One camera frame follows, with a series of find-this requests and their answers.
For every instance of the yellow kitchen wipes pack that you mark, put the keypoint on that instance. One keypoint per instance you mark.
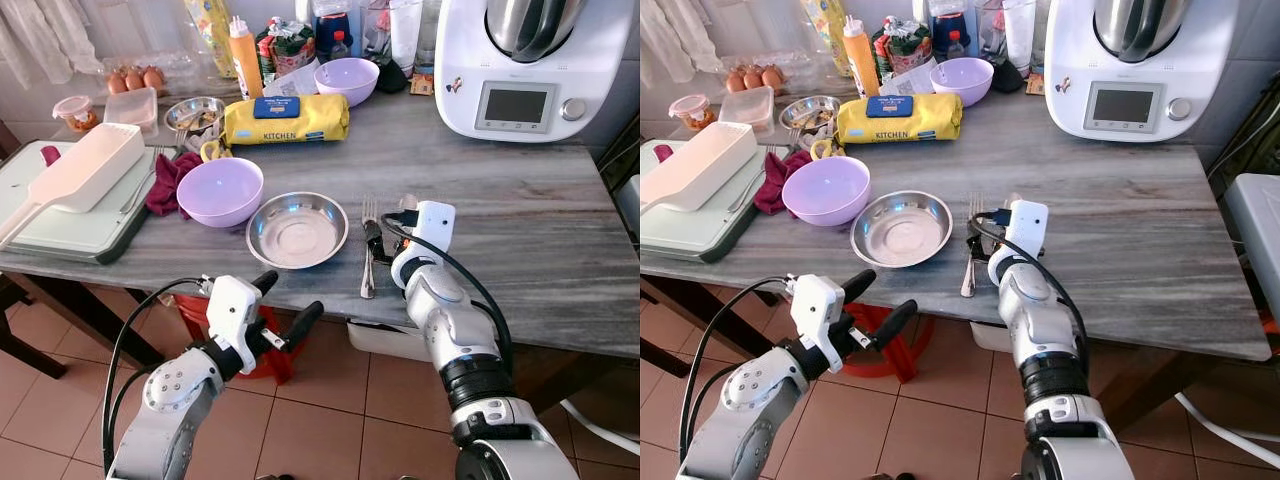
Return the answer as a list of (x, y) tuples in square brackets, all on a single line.
[(930, 118), (320, 120)]

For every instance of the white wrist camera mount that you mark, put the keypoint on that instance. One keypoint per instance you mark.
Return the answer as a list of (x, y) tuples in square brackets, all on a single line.
[(435, 225), (232, 310), (1028, 225), (818, 310)]

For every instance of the grey white side table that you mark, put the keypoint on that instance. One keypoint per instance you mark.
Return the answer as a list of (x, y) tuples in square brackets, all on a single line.
[(1255, 215), (630, 205)]

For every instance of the white rectangular plastic tub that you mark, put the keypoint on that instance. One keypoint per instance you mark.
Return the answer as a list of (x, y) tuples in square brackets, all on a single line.
[(705, 165), (90, 170)]

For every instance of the maroon cloth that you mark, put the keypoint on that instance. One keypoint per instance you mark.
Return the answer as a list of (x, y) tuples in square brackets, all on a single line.
[(168, 185), (775, 185)]

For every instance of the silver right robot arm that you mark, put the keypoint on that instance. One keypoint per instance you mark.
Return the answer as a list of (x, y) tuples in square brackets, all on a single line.
[(1035, 325), (450, 320)]

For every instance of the small plastic food cup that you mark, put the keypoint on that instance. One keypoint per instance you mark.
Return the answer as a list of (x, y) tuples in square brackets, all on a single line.
[(692, 113), (76, 115)]

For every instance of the white kitchen cooking machine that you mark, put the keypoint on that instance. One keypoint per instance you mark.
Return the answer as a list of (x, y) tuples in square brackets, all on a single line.
[(460, 60), (1070, 60)]

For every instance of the yellow oil bottle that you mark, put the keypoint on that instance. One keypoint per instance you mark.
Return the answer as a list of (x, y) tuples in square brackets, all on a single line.
[(212, 30), (828, 25)]

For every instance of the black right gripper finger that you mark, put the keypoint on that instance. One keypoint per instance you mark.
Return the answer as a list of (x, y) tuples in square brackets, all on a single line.
[(374, 240), (980, 245)]

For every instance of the brown egg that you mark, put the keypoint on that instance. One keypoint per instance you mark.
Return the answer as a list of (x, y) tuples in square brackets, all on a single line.
[(154, 78), (753, 79), (117, 83), (735, 82), (772, 77), (135, 80)]

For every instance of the purple plastic bowl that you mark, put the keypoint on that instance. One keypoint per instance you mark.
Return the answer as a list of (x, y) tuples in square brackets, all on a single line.
[(825, 188), (346, 80), (220, 190), (960, 80)]

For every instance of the small dark red item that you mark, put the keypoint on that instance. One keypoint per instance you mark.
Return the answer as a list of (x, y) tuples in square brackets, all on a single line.
[(50, 155), (664, 153)]

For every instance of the small steel bowl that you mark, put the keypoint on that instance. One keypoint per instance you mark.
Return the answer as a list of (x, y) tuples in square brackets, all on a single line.
[(810, 113), (195, 115)]

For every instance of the small black pouch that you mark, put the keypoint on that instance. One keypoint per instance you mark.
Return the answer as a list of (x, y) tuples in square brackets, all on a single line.
[(392, 78), (1007, 77)]

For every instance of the metal fork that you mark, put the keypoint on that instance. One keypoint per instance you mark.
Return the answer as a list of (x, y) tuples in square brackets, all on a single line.
[(968, 280), (368, 280)]

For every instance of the thin metal utensil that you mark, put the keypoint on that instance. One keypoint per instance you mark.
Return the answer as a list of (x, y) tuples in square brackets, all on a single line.
[(138, 193), (748, 190)]

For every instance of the orange sauce squeeze bottle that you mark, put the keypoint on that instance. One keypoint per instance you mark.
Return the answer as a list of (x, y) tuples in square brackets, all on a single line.
[(860, 62), (245, 65)]

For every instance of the green red snack packet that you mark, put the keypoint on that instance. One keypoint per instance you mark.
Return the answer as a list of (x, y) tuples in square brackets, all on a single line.
[(905, 45), (290, 45)]

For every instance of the clear lidded plastic container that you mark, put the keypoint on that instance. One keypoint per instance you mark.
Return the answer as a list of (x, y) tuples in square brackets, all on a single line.
[(130, 110), (746, 108)]

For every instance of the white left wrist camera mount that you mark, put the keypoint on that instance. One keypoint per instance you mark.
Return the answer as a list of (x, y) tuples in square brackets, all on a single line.
[(818, 310), (232, 310)]

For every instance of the dark blue jar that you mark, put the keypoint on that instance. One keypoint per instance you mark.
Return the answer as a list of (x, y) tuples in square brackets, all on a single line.
[(950, 30), (333, 30)]

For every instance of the small orange box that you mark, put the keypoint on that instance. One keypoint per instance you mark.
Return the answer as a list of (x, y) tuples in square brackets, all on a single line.
[(1036, 83), (422, 84)]

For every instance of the white plastic bin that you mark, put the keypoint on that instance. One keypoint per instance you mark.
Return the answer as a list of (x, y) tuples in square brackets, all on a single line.
[(985, 338), (385, 340)]

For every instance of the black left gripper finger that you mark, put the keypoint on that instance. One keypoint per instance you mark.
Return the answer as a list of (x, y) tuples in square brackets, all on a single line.
[(266, 283), (860, 287), (896, 325), (305, 325)]

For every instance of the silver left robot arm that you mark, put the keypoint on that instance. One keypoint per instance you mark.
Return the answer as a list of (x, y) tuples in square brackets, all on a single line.
[(755, 390), (175, 390)]

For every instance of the white curtain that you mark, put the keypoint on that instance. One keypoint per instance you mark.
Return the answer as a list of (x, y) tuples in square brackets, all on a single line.
[(40, 35), (680, 30)]

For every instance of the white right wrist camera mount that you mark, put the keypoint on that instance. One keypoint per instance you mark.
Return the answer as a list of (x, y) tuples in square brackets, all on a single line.
[(435, 225), (1028, 225)]

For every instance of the tall clear glass container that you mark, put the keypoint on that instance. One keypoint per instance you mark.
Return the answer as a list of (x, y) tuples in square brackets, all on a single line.
[(405, 30), (1020, 30)]

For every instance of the shallow steel plate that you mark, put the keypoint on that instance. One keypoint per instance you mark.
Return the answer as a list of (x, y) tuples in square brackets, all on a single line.
[(297, 232), (902, 230)]

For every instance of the white paper sheet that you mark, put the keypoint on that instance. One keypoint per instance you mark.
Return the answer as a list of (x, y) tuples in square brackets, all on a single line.
[(915, 82), (300, 85)]

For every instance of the red plastic stool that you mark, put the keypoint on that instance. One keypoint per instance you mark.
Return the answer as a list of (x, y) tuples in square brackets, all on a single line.
[(275, 365), (915, 362)]

